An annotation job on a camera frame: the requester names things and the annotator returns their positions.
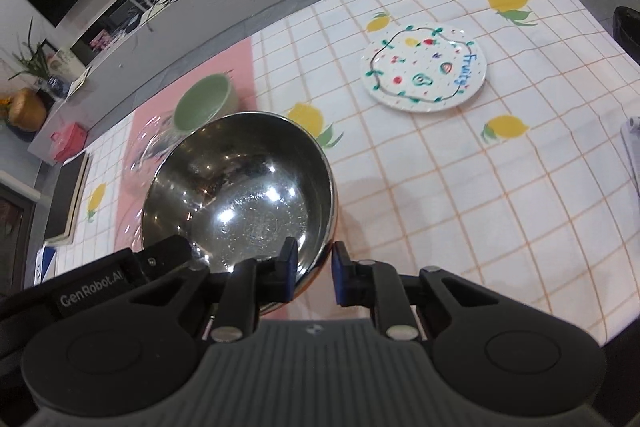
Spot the white fruit-print plate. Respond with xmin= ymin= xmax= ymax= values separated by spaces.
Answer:
xmin=360 ymin=23 xmax=487 ymax=112

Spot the black object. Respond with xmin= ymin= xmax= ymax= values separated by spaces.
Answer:
xmin=612 ymin=6 xmax=640 ymax=58

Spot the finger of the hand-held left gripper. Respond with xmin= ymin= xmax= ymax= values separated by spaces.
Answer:
xmin=131 ymin=237 xmax=194 ymax=287

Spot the clear glass plate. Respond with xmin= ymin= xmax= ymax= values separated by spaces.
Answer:
xmin=120 ymin=111 xmax=177 ymax=228

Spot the green ceramic bowl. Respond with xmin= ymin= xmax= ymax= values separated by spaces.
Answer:
xmin=172 ymin=73 xmax=241 ymax=134

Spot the blue and white item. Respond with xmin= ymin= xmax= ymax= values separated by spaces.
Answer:
xmin=37 ymin=247 xmax=59 ymax=284

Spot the white printed canister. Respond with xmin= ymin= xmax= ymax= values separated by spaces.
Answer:
xmin=50 ymin=49 xmax=82 ymax=80

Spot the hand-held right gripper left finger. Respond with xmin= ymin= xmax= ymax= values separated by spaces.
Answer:
xmin=127 ymin=237 xmax=299 ymax=343

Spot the checked lemon-print tablecloth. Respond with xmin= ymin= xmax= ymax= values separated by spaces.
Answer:
xmin=44 ymin=0 xmax=640 ymax=348

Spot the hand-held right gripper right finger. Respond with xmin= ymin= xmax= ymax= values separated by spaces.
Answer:
xmin=331 ymin=241 xmax=501 ymax=342

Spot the gold round vase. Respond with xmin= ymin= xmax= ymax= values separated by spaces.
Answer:
xmin=9 ymin=88 xmax=48 ymax=132

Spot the green leafy plant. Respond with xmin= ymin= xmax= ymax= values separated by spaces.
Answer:
xmin=7 ymin=17 xmax=57 ymax=82

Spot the pink box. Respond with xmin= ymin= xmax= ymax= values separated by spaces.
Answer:
xmin=49 ymin=123 xmax=90 ymax=162

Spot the stainless steel bowl orange outside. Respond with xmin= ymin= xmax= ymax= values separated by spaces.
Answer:
xmin=141 ymin=111 xmax=340 ymax=314

